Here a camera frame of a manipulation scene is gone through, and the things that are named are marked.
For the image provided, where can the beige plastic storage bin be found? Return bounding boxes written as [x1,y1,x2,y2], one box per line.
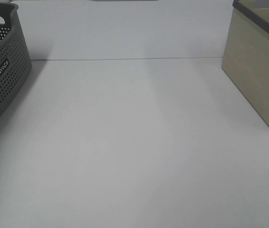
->
[221,0,269,127]

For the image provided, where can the grey perforated plastic basket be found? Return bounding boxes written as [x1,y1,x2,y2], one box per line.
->
[0,2,32,116]

